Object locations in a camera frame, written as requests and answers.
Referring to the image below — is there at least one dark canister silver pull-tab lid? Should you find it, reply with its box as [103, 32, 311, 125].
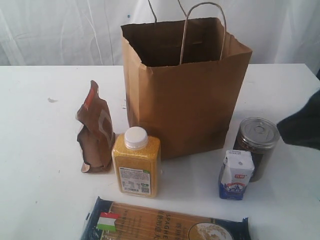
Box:
[233, 117, 280, 182]

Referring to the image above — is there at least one brown paper bag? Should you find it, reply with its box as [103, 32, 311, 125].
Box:
[121, 15, 252, 159]

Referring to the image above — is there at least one yellow millet bottle white cap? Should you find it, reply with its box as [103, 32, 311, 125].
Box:
[112, 126, 161, 198]

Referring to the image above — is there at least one small white blue milk carton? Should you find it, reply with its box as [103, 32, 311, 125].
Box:
[218, 150, 255, 200]

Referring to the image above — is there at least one brown crumpled snack pouch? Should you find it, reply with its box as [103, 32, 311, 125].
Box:
[76, 80, 116, 173]

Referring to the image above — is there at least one spaghetti packet dark blue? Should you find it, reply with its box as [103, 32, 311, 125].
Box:
[80, 197, 251, 240]

